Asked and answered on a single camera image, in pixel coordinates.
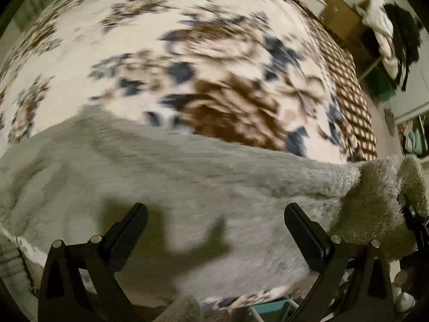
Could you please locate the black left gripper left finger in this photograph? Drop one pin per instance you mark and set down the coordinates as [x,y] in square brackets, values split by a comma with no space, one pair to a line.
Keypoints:
[63,296]

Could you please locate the brown checkered sheet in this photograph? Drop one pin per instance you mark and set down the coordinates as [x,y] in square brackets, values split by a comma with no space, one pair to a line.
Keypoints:
[358,140]

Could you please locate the white wardrobe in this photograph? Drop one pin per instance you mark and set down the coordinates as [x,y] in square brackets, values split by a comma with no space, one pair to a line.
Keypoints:
[414,101]

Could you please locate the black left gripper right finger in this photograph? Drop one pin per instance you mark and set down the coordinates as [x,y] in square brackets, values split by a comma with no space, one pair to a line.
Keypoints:
[353,282]

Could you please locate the chair with clothes pile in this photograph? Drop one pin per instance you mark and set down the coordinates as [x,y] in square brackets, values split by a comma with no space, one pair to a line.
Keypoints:
[397,35]

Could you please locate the floral bed blanket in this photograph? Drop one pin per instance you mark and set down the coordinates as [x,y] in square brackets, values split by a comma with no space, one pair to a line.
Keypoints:
[248,71]

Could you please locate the teal white rack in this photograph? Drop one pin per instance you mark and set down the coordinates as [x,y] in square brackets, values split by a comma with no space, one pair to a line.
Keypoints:
[277,311]

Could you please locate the grey fleece pants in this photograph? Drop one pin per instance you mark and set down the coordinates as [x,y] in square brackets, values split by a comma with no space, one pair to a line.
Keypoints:
[215,227]

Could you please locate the brown cardboard box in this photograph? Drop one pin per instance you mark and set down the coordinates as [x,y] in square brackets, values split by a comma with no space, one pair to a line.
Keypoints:
[343,21]

